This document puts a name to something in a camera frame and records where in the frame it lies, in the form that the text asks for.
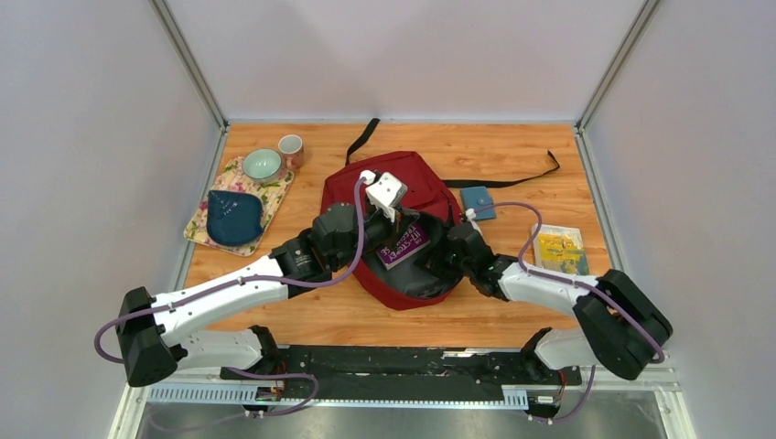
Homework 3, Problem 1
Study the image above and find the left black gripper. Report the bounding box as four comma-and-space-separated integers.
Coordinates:
331, 204, 420, 272

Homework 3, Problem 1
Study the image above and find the purple treehouse book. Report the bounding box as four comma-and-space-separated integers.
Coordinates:
376, 221, 431, 270

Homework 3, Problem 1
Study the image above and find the red backpack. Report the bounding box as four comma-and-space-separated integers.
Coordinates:
319, 117, 561, 313

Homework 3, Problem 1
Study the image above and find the yellow picture book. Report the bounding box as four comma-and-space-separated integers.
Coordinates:
533, 224, 590, 275

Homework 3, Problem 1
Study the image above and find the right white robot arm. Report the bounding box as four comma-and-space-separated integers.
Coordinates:
427, 222, 674, 383

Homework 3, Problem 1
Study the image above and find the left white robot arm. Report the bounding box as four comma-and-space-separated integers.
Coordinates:
94, 203, 411, 388

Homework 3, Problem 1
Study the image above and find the blue card wallet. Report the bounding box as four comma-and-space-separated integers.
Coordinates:
460, 186, 497, 221

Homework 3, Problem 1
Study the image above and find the pink ceramic mug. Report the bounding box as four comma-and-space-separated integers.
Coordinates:
277, 134, 305, 172

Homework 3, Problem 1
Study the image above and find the light green ceramic bowl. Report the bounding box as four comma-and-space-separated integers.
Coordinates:
242, 148, 285, 184

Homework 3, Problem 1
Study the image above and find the dark blue leaf plate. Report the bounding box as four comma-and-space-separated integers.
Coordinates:
206, 190, 264, 247

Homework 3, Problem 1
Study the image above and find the floral fabric tray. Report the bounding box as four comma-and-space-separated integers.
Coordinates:
183, 156, 295, 257

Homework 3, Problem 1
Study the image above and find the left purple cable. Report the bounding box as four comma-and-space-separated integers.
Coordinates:
93, 176, 371, 434

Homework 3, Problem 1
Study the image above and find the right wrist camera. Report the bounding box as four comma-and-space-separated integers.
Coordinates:
463, 209, 482, 234

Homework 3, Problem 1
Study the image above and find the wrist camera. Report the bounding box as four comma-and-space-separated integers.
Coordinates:
463, 209, 482, 234
360, 170, 407, 223

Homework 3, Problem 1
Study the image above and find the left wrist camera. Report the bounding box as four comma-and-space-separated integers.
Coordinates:
360, 170, 407, 223

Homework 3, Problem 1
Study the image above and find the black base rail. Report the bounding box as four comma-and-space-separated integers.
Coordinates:
221, 345, 582, 416

